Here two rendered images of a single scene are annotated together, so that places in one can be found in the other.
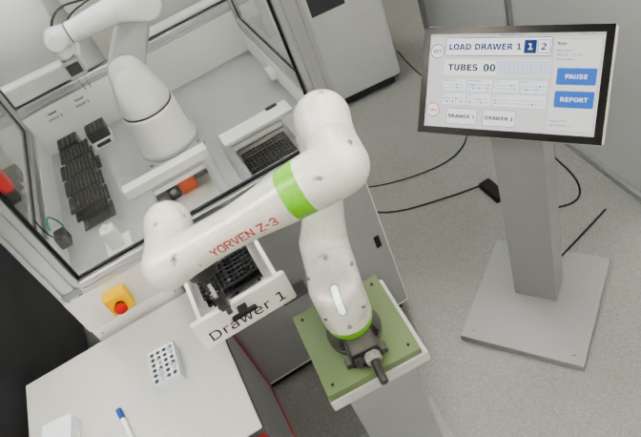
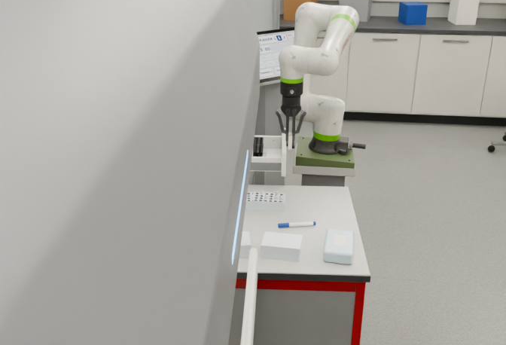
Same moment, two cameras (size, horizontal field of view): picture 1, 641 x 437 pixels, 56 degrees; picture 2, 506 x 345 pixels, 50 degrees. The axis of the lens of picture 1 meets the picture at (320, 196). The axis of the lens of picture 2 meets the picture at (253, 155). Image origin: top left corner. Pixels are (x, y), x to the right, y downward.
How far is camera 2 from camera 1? 260 cm
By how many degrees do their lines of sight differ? 66
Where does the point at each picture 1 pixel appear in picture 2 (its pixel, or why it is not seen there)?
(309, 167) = (350, 12)
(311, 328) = (309, 154)
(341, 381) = (349, 158)
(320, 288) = (333, 100)
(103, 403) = (261, 233)
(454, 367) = not seen: hidden behind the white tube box
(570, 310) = not seen: hidden behind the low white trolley
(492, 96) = (275, 61)
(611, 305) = not seen: hidden behind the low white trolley
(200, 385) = (297, 197)
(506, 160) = (270, 106)
